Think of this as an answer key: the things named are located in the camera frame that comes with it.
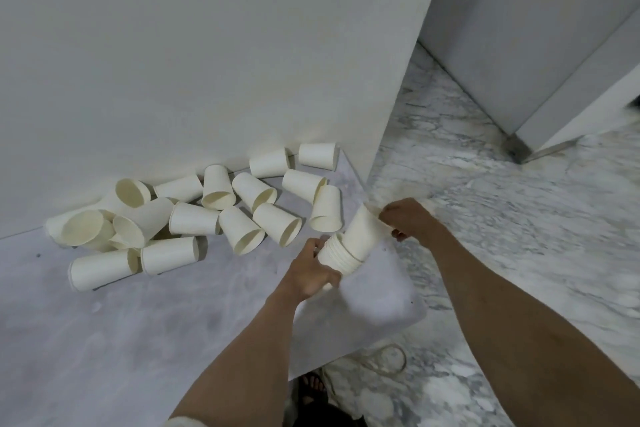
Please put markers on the person's right forearm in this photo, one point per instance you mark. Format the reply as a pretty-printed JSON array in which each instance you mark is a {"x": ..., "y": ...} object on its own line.
[{"x": 520, "y": 336}]

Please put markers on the black sandal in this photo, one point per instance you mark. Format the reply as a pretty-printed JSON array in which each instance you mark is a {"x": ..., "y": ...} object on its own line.
[{"x": 314, "y": 386}]

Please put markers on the person's left thumb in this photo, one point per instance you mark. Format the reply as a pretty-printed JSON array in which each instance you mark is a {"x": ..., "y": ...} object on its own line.
[{"x": 320, "y": 245}]

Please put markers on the dark trousers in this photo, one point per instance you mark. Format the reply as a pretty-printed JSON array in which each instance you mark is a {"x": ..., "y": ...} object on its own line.
[{"x": 325, "y": 414}]

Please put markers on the person's right hand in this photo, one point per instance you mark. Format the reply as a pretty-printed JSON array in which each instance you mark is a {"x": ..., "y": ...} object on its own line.
[{"x": 412, "y": 219}]

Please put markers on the person's left forearm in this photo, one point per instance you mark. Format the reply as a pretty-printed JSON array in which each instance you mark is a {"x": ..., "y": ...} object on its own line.
[{"x": 245, "y": 361}]

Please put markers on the single white paper cup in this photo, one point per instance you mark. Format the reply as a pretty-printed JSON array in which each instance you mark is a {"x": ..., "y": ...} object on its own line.
[{"x": 365, "y": 234}]

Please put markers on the white sleeve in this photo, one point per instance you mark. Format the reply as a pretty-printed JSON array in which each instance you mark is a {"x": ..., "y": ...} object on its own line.
[{"x": 184, "y": 422}]

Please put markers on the pile of loose paper cups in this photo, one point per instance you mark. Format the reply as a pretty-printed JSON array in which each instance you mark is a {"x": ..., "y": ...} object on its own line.
[{"x": 190, "y": 219}]

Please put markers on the person's left hand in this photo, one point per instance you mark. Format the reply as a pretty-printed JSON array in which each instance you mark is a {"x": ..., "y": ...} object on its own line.
[{"x": 302, "y": 274}]

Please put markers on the nested stack of white cups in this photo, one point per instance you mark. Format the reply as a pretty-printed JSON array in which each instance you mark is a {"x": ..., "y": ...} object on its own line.
[{"x": 340, "y": 256}]

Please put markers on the person's right fingers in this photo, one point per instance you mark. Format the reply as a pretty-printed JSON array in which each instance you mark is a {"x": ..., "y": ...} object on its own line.
[{"x": 392, "y": 221}]

